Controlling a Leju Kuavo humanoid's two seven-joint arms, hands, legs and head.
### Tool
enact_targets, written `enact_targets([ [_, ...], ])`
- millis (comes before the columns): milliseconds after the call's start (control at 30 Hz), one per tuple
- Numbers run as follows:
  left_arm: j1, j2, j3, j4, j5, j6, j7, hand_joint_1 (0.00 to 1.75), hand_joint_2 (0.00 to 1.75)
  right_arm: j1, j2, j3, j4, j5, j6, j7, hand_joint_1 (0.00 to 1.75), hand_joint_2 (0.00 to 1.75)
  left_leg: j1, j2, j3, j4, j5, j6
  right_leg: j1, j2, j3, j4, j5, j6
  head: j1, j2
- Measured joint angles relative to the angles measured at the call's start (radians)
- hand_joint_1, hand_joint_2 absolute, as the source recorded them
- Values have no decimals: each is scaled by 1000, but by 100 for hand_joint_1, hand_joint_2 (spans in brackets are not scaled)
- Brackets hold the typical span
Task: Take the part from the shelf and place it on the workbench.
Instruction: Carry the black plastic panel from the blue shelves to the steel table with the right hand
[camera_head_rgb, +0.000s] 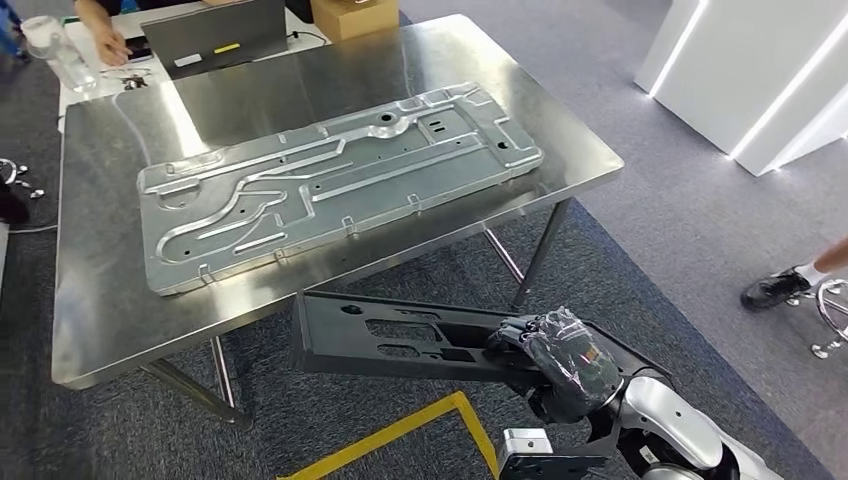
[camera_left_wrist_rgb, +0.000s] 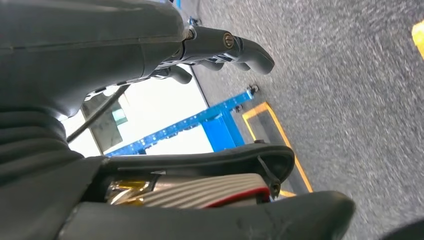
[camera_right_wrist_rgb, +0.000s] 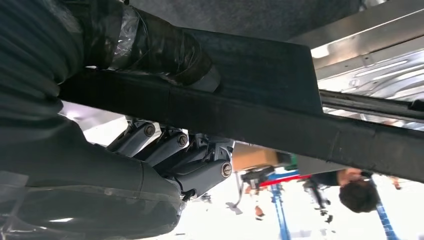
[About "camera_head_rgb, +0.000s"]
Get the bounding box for chrome swivel stool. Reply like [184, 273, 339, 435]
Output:
[784, 276, 848, 361]

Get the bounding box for brown cardboard box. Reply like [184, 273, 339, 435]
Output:
[309, 0, 401, 45]

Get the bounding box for thin framed glasses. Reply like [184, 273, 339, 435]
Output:
[99, 66, 154, 81]

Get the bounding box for black laptop cable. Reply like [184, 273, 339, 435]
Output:
[286, 29, 331, 48]

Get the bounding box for black plastic panel part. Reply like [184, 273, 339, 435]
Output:
[288, 289, 674, 393]

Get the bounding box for chrome stool with black seat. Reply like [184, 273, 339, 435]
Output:
[0, 156, 47, 228]

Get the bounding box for blue wheeled cart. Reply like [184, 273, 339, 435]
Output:
[0, 0, 29, 62]

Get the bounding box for clear plastic water jug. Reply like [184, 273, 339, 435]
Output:
[19, 13, 100, 95]

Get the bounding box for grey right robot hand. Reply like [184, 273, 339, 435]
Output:
[486, 305, 626, 426]

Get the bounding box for grey laptop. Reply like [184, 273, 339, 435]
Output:
[139, 0, 290, 83]

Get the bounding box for white desk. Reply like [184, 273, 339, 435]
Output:
[56, 0, 333, 135]

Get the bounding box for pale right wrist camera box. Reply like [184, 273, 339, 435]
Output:
[496, 413, 621, 480]

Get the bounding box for stainless steel workbench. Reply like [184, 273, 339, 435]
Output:
[50, 13, 626, 429]

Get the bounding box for white lit display wall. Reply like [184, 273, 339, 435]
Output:
[633, 0, 848, 179]

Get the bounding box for stamped sheet metal panel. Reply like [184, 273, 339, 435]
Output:
[136, 80, 547, 298]

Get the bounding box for black smartphone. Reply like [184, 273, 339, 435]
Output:
[123, 35, 156, 65]

